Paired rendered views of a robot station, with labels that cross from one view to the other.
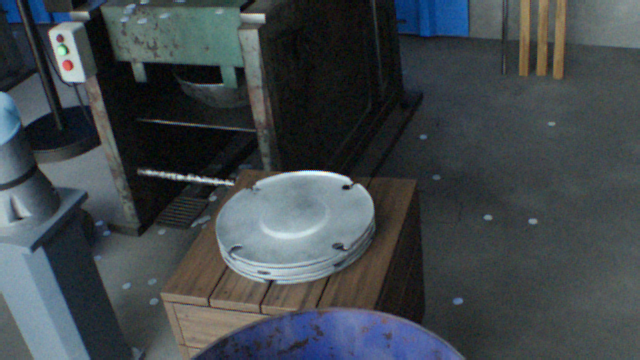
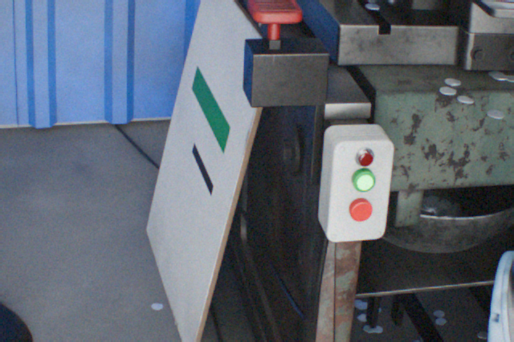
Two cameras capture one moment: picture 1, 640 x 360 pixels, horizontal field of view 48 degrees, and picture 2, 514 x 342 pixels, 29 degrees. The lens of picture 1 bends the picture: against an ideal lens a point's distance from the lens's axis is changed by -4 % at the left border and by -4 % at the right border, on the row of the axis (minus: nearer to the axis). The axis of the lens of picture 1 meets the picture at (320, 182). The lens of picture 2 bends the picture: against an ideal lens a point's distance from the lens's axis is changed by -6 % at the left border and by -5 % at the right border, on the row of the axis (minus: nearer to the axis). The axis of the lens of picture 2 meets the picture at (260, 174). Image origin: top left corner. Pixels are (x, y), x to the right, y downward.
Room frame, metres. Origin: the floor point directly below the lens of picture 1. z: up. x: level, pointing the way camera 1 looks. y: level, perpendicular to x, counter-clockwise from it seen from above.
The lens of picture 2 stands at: (0.88, 1.36, 1.14)
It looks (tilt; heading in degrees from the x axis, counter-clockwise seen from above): 27 degrees down; 320
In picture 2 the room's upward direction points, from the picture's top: 3 degrees clockwise
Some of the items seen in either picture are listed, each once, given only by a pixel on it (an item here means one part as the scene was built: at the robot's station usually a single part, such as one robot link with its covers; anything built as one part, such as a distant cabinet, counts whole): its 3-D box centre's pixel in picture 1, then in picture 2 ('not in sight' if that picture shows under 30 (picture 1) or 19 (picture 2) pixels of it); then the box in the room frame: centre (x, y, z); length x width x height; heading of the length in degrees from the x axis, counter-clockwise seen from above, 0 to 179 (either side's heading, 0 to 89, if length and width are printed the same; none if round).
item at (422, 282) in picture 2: (242, 89); (426, 219); (1.87, 0.17, 0.31); 0.43 x 0.42 x 0.01; 62
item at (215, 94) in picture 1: (237, 73); (432, 194); (1.86, 0.18, 0.36); 0.34 x 0.34 x 0.10
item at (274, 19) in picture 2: not in sight; (273, 32); (1.81, 0.58, 0.72); 0.07 x 0.06 x 0.08; 152
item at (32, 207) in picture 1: (13, 190); not in sight; (1.17, 0.57, 0.50); 0.15 x 0.15 x 0.10
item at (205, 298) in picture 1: (309, 302); not in sight; (1.12, 0.06, 0.18); 0.40 x 0.38 x 0.35; 159
